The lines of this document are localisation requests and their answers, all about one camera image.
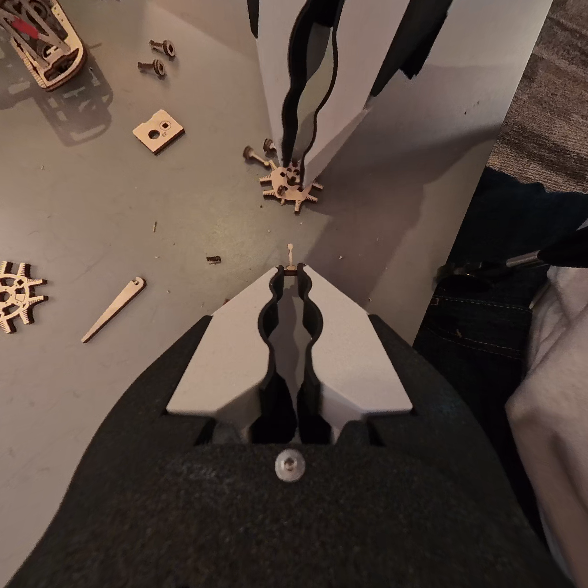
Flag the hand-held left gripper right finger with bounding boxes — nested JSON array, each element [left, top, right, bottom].
[[296, 263, 413, 439]]

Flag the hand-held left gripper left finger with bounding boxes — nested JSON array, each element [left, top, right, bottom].
[[165, 265, 286, 443]]

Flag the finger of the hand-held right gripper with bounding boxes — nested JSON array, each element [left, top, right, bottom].
[[255, 0, 343, 168], [301, 0, 410, 183]]

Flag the pale wooden toothed spoke wheel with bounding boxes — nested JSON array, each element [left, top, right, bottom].
[[258, 158, 325, 215]]

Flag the grey desk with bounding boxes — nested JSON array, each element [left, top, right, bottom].
[[0, 0, 554, 577]]

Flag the pointed wooden pick tool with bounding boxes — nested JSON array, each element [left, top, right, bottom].
[[81, 277, 147, 344]]

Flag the person's dark jeans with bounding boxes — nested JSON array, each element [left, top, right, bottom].
[[413, 168, 588, 552]]

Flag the square wooden plate with holes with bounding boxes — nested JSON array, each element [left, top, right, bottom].
[[133, 109, 185, 154]]

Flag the person's white shirt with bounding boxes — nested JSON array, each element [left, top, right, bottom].
[[505, 264, 588, 584]]

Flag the dark-edged wooden toothed wheel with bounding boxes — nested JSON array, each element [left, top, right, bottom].
[[0, 261, 49, 334]]

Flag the metal lanyard clip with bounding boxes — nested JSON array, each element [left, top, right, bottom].
[[436, 250, 545, 290]]

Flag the wooden model frame with red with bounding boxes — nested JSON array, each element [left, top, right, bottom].
[[0, 0, 88, 91]]

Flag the black lanyard strap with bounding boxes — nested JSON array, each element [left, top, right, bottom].
[[540, 227, 588, 281]]

